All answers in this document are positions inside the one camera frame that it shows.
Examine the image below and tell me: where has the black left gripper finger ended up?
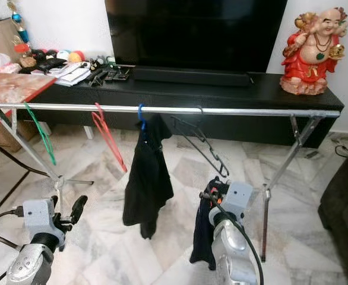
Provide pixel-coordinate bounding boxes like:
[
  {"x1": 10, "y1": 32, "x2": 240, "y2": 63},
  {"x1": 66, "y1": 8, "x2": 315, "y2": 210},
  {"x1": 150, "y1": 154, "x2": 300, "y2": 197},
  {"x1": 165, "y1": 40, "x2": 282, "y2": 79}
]
[{"x1": 70, "y1": 195, "x2": 88, "y2": 225}]

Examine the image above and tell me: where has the dark navy garment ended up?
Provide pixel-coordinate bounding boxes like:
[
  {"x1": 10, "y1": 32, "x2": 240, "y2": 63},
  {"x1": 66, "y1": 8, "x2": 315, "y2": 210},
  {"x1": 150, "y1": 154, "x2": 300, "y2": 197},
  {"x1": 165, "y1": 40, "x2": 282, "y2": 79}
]
[{"x1": 189, "y1": 177, "x2": 225, "y2": 271}]

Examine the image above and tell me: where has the red plastic clothes hanger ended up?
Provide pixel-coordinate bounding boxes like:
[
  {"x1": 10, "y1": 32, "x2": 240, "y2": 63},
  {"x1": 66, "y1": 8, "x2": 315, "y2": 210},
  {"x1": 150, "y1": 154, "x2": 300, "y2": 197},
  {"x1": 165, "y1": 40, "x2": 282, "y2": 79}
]
[{"x1": 92, "y1": 103, "x2": 128, "y2": 173}]

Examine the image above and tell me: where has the green plastic clothes hanger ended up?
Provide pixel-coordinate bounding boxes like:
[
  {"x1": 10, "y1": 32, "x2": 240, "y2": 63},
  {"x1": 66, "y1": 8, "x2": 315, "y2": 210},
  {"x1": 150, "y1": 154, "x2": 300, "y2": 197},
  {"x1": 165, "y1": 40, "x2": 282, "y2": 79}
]
[{"x1": 24, "y1": 102, "x2": 57, "y2": 166}]

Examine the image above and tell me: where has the blue plastic clothes hanger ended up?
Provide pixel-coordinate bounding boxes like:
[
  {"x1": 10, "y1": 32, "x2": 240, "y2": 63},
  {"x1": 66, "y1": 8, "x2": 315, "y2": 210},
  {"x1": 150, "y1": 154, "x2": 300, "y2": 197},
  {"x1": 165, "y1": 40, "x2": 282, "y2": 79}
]
[{"x1": 137, "y1": 104, "x2": 147, "y2": 131}]

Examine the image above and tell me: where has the black shirt with green logo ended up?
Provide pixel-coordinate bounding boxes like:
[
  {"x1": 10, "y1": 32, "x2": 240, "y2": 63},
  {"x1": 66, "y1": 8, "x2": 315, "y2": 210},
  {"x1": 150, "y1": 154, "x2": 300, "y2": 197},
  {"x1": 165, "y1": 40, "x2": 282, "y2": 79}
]
[{"x1": 122, "y1": 114, "x2": 175, "y2": 240}]

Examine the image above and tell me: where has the silver metal garment rack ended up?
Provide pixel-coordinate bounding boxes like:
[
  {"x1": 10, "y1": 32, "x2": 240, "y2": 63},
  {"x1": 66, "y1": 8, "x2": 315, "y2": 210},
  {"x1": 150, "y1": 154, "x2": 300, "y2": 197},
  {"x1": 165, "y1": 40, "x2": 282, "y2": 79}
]
[{"x1": 0, "y1": 102, "x2": 341, "y2": 263}]

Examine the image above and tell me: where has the black TV console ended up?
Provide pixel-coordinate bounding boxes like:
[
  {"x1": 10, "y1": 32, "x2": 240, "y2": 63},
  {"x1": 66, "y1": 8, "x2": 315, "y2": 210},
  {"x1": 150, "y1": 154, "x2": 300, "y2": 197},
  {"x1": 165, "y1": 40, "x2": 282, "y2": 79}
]
[{"x1": 20, "y1": 68, "x2": 344, "y2": 148}]

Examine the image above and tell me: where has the brown cardboard box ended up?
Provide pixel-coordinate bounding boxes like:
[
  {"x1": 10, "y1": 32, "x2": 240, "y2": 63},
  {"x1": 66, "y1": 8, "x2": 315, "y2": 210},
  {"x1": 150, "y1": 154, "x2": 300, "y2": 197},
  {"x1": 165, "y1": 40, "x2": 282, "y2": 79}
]
[{"x1": 0, "y1": 122, "x2": 27, "y2": 154}]

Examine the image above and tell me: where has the black soundbar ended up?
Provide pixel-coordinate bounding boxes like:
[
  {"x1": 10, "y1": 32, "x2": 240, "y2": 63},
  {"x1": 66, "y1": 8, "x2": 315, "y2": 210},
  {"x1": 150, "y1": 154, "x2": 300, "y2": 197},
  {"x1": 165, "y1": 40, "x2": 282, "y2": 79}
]
[{"x1": 132, "y1": 66, "x2": 252, "y2": 88}]

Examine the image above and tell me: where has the white paper stack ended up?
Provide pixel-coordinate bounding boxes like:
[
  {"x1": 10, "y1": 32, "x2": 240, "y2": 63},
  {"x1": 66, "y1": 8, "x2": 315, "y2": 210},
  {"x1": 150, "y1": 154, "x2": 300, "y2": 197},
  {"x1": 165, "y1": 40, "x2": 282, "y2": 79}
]
[{"x1": 52, "y1": 61, "x2": 93, "y2": 87}]

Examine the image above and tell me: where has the marble pattern table red edge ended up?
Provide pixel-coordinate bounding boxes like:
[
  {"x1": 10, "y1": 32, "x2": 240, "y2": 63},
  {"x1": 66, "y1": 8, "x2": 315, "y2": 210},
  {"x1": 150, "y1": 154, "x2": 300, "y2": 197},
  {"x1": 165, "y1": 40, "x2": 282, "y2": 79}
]
[{"x1": 0, "y1": 72, "x2": 57, "y2": 241}]

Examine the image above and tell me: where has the orange ball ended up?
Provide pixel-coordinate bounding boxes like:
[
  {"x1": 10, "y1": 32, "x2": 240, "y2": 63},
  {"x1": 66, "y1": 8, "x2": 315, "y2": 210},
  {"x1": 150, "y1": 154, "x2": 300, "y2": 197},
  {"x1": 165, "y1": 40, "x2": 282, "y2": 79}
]
[{"x1": 67, "y1": 50, "x2": 86, "y2": 64}]

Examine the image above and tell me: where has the black television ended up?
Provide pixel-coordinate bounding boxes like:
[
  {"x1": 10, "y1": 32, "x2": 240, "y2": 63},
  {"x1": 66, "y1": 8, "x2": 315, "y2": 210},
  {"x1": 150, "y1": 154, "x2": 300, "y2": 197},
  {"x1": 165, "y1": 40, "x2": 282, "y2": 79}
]
[{"x1": 105, "y1": 0, "x2": 289, "y2": 73}]

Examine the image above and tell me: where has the black plush toy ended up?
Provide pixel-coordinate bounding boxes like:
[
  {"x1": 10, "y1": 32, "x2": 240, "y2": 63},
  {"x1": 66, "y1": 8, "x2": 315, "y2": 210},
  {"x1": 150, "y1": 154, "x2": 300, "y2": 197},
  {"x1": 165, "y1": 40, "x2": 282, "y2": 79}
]
[{"x1": 29, "y1": 49, "x2": 59, "y2": 71}]

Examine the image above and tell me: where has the red laughing Buddha statue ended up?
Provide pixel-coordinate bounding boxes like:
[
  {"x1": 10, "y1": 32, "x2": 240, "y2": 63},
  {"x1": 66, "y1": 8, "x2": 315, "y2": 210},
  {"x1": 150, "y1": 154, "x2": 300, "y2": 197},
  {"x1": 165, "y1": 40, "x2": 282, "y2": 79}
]
[{"x1": 280, "y1": 7, "x2": 348, "y2": 96}]

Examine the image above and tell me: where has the tissue box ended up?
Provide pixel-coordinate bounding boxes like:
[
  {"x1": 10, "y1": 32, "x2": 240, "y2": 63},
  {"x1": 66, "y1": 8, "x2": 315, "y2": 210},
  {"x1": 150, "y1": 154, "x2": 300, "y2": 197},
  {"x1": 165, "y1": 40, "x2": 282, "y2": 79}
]
[{"x1": 0, "y1": 52, "x2": 21, "y2": 75}]

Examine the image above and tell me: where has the hanging ornament with blue bauble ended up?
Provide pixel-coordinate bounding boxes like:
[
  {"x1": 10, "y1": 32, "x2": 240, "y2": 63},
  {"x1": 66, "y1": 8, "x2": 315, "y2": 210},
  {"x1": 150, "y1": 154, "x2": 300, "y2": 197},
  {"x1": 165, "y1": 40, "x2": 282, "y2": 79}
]
[{"x1": 6, "y1": 0, "x2": 31, "y2": 54}]

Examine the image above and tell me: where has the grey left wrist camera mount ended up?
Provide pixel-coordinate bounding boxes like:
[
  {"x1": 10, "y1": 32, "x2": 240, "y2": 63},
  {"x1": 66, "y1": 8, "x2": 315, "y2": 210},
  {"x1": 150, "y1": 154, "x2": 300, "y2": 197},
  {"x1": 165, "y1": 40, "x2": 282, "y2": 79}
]
[{"x1": 23, "y1": 199, "x2": 67, "y2": 249}]

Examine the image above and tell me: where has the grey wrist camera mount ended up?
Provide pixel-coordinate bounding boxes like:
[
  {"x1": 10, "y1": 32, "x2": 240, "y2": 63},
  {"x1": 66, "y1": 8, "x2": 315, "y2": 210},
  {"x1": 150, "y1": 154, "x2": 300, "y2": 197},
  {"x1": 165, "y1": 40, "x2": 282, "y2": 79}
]
[
  {"x1": 23, "y1": 199, "x2": 67, "y2": 249},
  {"x1": 210, "y1": 181, "x2": 254, "y2": 229}
]

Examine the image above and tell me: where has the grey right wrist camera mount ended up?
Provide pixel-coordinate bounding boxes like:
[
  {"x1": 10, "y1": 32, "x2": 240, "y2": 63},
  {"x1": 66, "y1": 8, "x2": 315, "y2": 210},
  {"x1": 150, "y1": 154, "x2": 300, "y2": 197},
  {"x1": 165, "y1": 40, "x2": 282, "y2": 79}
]
[{"x1": 210, "y1": 181, "x2": 254, "y2": 229}]

